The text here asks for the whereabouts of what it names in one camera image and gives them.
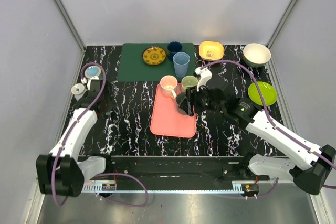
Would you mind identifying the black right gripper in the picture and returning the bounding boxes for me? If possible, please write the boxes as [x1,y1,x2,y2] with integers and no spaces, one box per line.
[178,82,225,115]

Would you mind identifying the dark grey mug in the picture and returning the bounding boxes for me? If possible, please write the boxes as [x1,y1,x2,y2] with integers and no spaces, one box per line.
[176,92,195,116]

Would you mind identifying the sage green mug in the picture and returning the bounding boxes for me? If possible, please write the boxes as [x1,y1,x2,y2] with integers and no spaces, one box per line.
[181,76,198,92]

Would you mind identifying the white grey mug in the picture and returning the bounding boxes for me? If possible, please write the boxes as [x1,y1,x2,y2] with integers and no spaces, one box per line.
[71,83,88,101]

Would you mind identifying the pink and white mug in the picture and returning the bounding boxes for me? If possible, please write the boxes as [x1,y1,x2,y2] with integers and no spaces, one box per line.
[160,75,178,99]

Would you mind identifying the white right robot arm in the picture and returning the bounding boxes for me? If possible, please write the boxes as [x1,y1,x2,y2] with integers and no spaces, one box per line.
[186,86,335,195]

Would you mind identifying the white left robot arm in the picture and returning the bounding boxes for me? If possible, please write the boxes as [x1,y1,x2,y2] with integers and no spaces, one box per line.
[36,79,116,197]

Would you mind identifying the light blue glazed mug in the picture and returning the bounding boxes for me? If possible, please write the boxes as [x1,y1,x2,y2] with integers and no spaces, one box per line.
[84,66,102,79]

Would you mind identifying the pink plastic tray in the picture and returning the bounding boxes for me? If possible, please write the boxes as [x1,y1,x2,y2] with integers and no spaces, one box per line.
[150,84,197,138]

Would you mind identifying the light blue plastic cup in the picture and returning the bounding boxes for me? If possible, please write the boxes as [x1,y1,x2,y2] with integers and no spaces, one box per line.
[173,52,190,78]

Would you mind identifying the yellow square bowl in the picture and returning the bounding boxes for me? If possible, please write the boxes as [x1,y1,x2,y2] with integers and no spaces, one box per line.
[198,41,224,61]

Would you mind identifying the dark blue cup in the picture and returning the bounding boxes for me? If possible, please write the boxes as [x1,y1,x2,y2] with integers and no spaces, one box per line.
[167,41,183,61]

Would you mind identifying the yellow patterned plate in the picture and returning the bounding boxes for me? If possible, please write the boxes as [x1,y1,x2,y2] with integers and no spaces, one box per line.
[142,46,166,66]

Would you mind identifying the lime green plate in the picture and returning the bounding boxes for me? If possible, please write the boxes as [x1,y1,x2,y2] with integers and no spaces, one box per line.
[247,81,278,106]

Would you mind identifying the white round bowl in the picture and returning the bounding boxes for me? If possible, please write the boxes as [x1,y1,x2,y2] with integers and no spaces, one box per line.
[243,43,271,68]

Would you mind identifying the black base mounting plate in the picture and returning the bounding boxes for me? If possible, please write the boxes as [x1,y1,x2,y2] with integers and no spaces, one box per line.
[86,156,269,194]

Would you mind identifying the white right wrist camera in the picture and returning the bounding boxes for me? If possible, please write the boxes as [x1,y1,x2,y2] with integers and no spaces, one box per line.
[193,67,212,91]

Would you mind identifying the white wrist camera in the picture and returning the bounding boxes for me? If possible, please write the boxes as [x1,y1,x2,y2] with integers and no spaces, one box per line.
[81,76,100,90]
[193,67,212,91]

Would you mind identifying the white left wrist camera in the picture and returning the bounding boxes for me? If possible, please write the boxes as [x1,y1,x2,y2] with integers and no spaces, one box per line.
[81,76,100,90]

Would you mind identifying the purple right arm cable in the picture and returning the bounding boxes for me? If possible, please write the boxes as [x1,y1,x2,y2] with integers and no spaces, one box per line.
[201,60,336,200]

